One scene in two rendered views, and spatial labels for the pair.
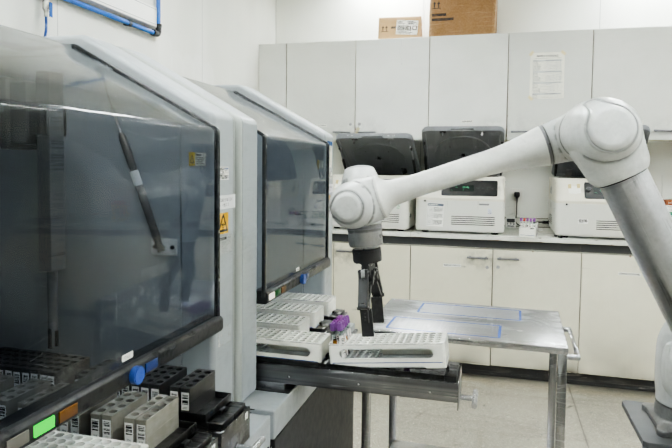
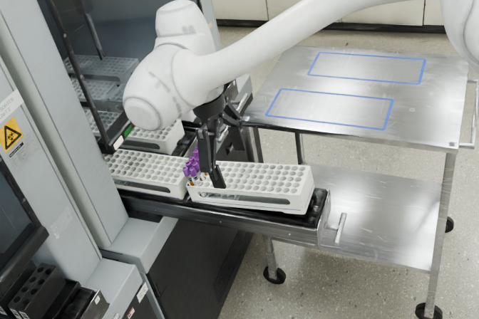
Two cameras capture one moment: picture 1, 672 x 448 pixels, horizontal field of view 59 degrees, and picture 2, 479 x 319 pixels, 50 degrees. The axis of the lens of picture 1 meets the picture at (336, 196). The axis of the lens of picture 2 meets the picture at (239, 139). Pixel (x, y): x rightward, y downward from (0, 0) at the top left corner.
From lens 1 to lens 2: 0.81 m
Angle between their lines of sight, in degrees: 37
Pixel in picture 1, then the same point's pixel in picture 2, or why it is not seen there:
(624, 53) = not seen: outside the picture
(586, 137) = (462, 44)
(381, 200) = (186, 96)
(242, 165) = (16, 45)
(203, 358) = (45, 250)
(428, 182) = (246, 62)
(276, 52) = not seen: outside the picture
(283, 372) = (150, 206)
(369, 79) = not seen: outside the picture
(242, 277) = (69, 154)
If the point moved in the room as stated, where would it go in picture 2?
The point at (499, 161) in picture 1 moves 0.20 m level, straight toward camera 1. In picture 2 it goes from (356, 1) to (328, 65)
